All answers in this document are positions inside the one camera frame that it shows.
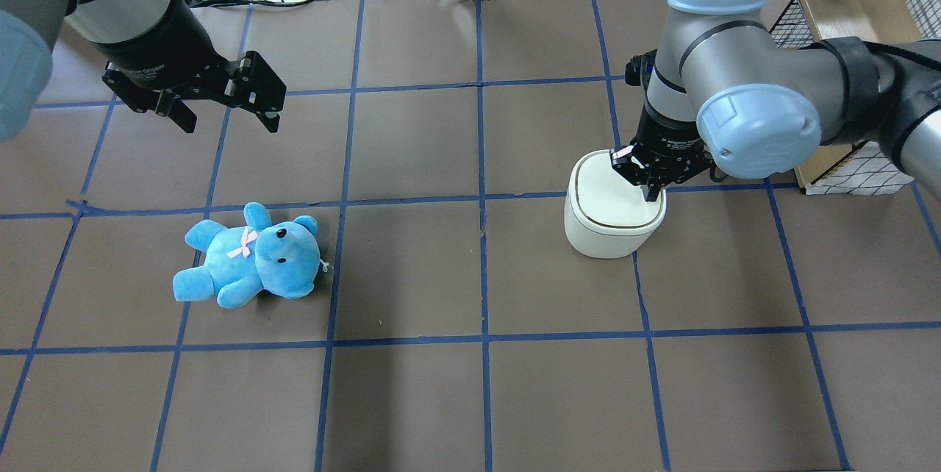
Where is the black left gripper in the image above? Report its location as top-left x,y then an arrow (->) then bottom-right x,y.
101,46 -> 287,134

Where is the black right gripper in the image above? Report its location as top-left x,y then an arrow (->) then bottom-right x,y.
609,108 -> 715,203

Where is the white trash can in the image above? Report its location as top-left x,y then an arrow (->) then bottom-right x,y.
562,150 -> 668,259

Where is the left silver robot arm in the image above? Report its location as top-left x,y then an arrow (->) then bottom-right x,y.
2,0 -> 601,218

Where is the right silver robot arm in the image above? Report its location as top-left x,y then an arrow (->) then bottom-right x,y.
609,0 -> 940,203

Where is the blue teddy bear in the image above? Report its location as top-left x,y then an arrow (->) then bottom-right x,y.
172,203 -> 330,309

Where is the wire basket with wood box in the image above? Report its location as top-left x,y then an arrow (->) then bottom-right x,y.
772,0 -> 939,197

